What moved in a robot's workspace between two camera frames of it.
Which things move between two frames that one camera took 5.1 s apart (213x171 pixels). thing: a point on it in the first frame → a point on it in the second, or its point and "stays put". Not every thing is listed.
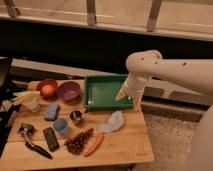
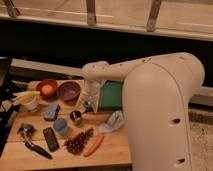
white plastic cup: [31, 100] stays put
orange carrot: [95, 146] stays put
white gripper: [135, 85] → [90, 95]
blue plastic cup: [61, 124] stays put
